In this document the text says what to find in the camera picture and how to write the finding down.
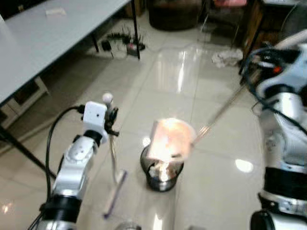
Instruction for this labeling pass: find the beige long-handled dustpan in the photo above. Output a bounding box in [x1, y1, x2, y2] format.
[145, 29, 307, 162]

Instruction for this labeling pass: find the white low cabinet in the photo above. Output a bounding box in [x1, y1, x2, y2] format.
[0, 76, 49, 126]

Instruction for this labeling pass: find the dark brown round ottoman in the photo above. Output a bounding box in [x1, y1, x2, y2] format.
[147, 0, 203, 31]

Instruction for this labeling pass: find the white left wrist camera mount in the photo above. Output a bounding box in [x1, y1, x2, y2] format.
[82, 101, 109, 138]

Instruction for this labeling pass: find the crumpled grey white cloth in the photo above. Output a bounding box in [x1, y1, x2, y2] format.
[212, 48, 244, 68]

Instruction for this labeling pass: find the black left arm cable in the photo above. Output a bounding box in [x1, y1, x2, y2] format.
[29, 105, 86, 230]

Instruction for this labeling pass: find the braced black table leg frame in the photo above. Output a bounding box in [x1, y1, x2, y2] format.
[0, 126, 57, 179]

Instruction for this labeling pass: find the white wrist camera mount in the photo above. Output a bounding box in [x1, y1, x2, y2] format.
[281, 42, 307, 95]
[82, 101, 109, 138]

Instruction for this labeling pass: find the metal chair with pink cushion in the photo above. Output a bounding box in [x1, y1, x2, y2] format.
[204, 0, 251, 35]

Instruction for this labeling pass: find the broom with purple bristles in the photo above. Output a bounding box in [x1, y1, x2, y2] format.
[102, 92, 129, 220]

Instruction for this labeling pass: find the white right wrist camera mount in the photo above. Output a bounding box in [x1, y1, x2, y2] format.
[281, 42, 307, 95]

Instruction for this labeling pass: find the brown wooden furniture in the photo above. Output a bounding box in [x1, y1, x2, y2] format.
[244, 0, 289, 49]

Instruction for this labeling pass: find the black power strip with plugs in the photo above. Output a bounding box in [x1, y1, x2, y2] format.
[101, 30, 146, 54]

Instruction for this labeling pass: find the straight black table leg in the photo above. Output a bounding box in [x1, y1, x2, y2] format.
[130, 0, 142, 60]

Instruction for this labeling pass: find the small white paper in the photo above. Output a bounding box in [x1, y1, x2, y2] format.
[45, 8, 68, 18]

